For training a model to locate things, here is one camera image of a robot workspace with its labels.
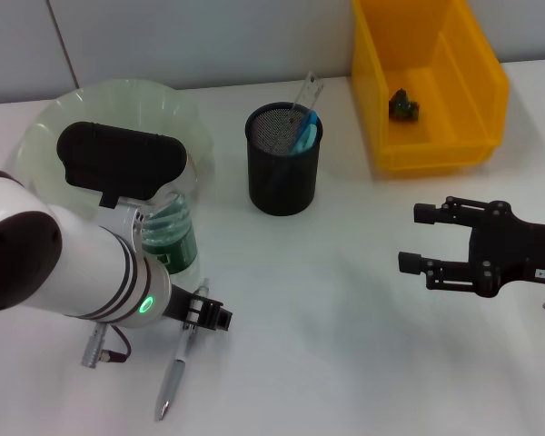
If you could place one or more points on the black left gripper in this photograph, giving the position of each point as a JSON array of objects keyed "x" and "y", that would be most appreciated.
[{"x": 177, "y": 304}]

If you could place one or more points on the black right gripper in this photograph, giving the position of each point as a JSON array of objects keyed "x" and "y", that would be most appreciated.
[{"x": 504, "y": 250}]

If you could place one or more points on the silver ballpoint pen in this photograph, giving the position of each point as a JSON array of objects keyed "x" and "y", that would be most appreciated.
[{"x": 172, "y": 381}]

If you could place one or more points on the clear water bottle green label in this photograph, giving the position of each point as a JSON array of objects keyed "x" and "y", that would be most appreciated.
[{"x": 181, "y": 245}]

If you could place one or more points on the green plastic wrapper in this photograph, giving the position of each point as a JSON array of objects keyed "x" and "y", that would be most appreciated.
[{"x": 404, "y": 106}]

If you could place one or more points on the blue scissors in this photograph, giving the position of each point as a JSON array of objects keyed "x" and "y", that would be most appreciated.
[{"x": 306, "y": 136}]

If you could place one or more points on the clear plastic ruler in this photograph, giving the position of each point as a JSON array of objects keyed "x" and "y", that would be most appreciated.
[{"x": 311, "y": 91}]

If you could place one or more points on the black mesh pen holder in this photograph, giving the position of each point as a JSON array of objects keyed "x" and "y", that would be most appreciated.
[{"x": 284, "y": 191}]

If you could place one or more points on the pale green wavy glass plate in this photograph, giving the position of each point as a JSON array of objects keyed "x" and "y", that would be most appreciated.
[{"x": 131, "y": 104}]

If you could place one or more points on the yellow plastic bin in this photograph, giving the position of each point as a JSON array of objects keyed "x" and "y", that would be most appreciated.
[{"x": 458, "y": 136}]

